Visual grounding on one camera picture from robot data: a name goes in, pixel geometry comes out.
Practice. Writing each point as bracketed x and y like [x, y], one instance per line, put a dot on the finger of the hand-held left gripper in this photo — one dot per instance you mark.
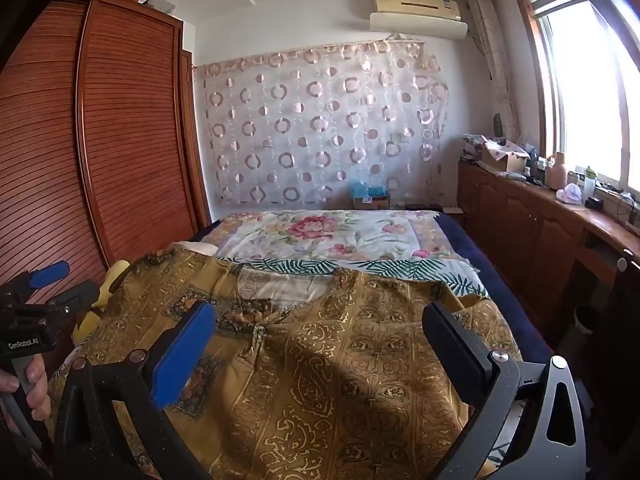
[75, 297]
[50, 275]

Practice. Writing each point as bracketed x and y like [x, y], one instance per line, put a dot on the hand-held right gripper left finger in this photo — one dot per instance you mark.
[182, 355]

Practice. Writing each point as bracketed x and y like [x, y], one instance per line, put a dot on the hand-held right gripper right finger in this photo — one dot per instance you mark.
[452, 347]

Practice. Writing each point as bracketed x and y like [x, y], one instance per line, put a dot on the golden patterned shirt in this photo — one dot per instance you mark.
[325, 370]

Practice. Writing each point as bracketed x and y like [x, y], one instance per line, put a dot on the person's left hand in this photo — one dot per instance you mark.
[39, 390]

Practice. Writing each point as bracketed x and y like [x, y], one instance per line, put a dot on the navy blue bedsheet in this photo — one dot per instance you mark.
[510, 305]

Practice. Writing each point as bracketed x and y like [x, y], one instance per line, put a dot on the white trash can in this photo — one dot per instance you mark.
[587, 319]

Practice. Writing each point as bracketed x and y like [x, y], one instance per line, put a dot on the long wooden cabinet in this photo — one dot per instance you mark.
[525, 230]

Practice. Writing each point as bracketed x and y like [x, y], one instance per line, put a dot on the wooden slatted wardrobe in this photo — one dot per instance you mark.
[115, 135]

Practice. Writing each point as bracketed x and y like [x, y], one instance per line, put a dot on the cardboard box with blue packs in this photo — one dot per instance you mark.
[371, 196]

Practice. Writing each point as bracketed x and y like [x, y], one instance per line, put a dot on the floral blanket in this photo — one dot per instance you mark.
[320, 235]

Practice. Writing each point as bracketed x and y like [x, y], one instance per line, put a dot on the purple white plastic item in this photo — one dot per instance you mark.
[570, 194]

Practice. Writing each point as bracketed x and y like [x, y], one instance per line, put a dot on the open cardboard box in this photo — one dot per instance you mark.
[507, 157]

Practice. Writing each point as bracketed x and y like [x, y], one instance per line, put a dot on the small black box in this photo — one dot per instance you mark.
[595, 203]

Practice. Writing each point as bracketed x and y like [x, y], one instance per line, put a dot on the green capped bottle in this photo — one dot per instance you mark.
[590, 185]

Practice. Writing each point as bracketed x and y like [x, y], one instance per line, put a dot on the circle patterned sheer curtain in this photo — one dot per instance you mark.
[320, 120]

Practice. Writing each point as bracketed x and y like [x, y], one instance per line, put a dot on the window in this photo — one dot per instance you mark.
[585, 90]

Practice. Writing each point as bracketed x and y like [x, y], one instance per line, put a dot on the white window curtain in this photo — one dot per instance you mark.
[495, 60]

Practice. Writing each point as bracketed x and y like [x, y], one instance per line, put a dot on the wall air conditioner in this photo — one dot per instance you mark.
[417, 12]

